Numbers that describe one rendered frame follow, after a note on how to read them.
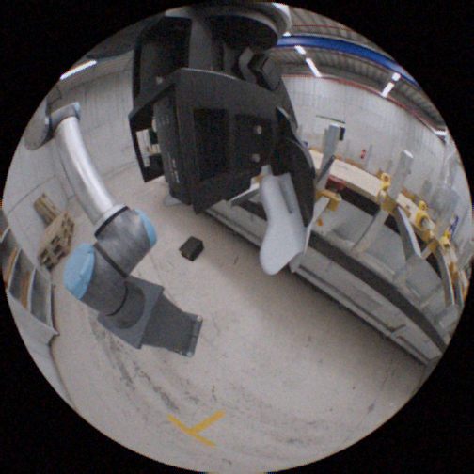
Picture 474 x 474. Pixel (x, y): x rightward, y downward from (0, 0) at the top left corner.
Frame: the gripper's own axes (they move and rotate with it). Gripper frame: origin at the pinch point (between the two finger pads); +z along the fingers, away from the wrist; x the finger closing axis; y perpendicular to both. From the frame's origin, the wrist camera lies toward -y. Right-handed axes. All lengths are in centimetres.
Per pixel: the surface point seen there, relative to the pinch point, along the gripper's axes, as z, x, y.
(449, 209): -15, 51, -38
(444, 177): -85, 277, -349
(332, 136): -12.8, 3.0, -42.5
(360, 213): 15, 26, -62
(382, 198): -1.4, 24.5, -39.2
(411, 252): -1.3, 28.2, -15.9
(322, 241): 25.1, 12.7, -39.4
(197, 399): 94, 14, 57
